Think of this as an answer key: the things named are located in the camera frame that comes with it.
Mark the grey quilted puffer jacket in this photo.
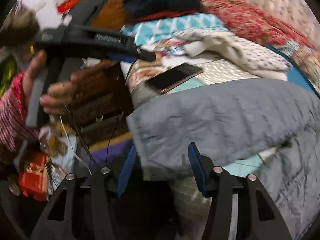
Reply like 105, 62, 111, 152
127, 79, 319, 239

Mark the person's left hand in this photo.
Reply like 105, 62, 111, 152
22, 49, 83, 116

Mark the teal patterned pillow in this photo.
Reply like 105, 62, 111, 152
120, 13, 228, 46

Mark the black smartphone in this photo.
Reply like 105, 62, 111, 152
145, 63, 204, 94

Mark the orange snack packet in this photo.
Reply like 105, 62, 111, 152
18, 152, 50, 202

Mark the patterned bed sheet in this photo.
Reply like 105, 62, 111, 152
127, 78, 277, 239

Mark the white dotted fleece blanket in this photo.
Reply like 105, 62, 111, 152
174, 28, 292, 81

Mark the red floral patchwork quilt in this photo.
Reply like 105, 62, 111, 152
201, 0, 319, 92

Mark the floral beige curtain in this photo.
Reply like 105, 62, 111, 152
244, 0, 319, 48

